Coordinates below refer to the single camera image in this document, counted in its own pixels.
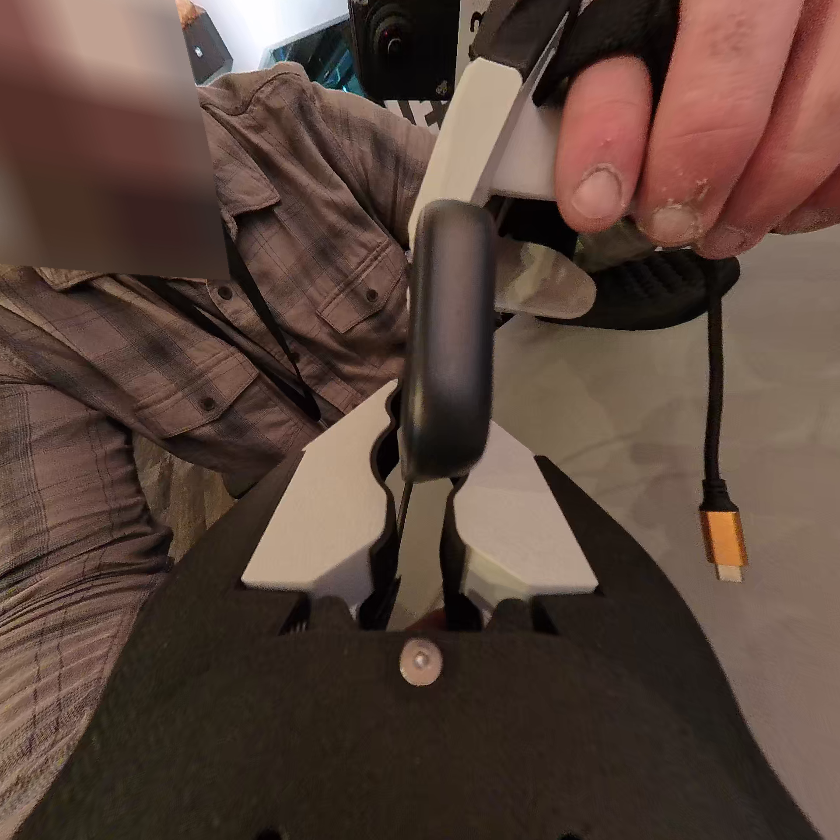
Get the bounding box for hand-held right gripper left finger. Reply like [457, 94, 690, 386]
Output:
[241, 379, 403, 629]

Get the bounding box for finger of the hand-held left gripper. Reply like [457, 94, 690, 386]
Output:
[409, 56, 526, 222]
[484, 12, 572, 201]

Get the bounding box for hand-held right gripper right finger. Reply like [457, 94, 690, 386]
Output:
[449, 420, 599, 627]

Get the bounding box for black usb hub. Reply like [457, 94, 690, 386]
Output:
[399, 200, 497, 484]

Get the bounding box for black usb cable orange plugs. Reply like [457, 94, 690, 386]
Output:
[697, 256, 750, 585]

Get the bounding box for person's left hand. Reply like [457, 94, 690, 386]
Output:
[553, 0, 840, 261]

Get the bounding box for person's torso plaid shirt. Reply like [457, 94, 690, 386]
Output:
[0, 62, 435, 821]

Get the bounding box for black lanyard strap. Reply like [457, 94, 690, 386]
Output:
[131, 226, 324, 422]

